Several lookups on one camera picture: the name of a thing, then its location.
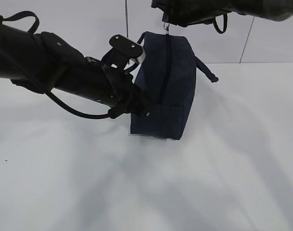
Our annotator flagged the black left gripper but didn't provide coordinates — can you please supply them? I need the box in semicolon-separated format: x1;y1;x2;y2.
86;57;153;118

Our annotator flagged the dark navy lunch bag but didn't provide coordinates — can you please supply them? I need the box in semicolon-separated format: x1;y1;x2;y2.
130;31;219;140

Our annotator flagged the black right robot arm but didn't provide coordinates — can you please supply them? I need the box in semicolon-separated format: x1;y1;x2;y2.
151;0;293;27

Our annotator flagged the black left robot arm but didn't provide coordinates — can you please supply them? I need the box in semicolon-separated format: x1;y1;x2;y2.
0;11;152;120

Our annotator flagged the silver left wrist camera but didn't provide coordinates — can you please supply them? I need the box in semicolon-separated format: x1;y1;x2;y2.
101;35;146;73

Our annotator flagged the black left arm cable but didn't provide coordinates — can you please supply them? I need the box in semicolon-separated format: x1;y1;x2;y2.
0;10;118;120

